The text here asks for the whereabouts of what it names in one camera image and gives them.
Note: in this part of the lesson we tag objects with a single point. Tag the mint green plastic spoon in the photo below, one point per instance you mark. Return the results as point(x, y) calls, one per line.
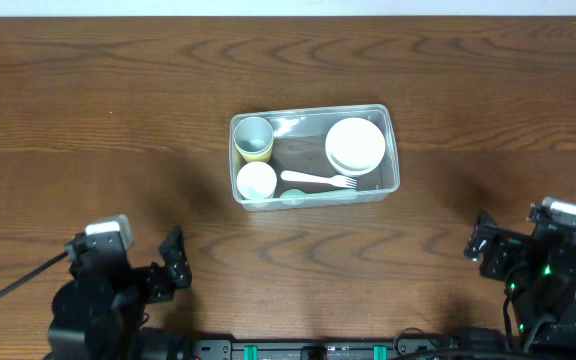
point(298, 197)

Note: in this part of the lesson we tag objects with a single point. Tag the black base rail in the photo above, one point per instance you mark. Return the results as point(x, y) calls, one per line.
point(472, 343)

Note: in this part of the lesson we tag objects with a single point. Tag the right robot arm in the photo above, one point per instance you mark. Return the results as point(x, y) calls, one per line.
point(546, 312)

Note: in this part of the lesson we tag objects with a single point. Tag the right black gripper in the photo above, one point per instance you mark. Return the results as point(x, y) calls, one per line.
point(510, 251)

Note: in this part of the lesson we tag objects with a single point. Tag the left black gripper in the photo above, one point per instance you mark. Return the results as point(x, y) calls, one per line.
point(146, 279)

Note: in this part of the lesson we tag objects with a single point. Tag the white plastic bowl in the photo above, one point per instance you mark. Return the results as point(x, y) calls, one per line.
point(355, 146)

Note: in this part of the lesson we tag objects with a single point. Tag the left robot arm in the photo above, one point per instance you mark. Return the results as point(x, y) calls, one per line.
point(100, 313)

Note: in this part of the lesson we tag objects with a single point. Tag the yellow plastic cup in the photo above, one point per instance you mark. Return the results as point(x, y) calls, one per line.
point(263, 155)

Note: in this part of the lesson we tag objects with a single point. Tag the pink plastic fork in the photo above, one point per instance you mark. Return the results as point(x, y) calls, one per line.
point(339, 181)

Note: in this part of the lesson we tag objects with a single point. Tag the white plastic cup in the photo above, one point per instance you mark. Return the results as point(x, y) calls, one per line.
point(256, 181)

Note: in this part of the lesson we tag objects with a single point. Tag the grey plastic cup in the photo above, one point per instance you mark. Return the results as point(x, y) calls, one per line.
point(253, 135)

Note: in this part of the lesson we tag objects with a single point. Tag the clear plastic container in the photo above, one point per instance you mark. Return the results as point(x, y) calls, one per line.
point(299, 145)

